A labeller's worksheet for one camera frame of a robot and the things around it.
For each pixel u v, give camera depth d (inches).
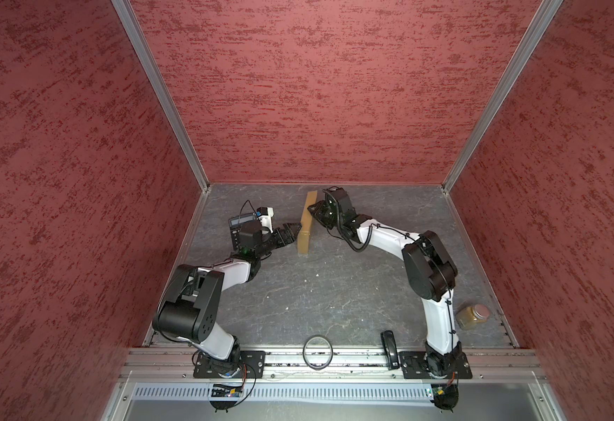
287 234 31.7
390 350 29.2
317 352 30.5
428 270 21.3
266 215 32.7
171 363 29.8
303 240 36.1
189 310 18.1
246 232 28.1
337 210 29.7
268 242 31.2
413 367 29.1
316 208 34.4
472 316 29.7
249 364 29.1
